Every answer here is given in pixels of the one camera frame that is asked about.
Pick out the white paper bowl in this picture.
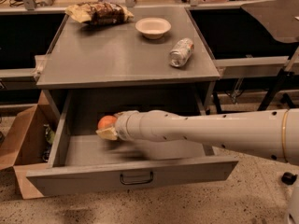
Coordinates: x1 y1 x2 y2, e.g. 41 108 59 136
135 18 171 39

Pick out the black table leg frame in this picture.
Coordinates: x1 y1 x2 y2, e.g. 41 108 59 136
212 69 299 114

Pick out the black drawer handle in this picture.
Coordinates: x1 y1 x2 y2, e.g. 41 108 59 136
120 172 154 186

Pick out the orange fruit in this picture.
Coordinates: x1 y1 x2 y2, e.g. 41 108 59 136
97 115 117 129

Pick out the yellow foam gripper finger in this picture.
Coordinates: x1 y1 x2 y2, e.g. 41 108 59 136
96 127 118 141

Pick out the black caster wheel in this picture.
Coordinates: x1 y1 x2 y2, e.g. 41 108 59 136
281 172 297 185

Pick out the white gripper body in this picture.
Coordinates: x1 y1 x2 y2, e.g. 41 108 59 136
114 110 138 141

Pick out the grey metal cabinet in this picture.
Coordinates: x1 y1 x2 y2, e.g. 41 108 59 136
37 7 220 108

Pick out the brown cardboard box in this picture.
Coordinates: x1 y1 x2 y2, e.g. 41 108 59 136
0 91 60 199

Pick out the green bottle in box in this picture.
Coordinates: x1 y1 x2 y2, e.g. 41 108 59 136
44 124 55 145

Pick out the silver soda can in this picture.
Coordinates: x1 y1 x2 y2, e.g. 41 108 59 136
169 38 194 68

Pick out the open grey top drawer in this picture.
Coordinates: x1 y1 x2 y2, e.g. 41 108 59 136
27 85 237 196

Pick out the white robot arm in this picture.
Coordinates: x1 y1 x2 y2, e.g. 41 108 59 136
96 108 299 166

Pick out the brown chip bag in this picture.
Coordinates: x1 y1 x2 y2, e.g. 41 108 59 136
65 2 134 25

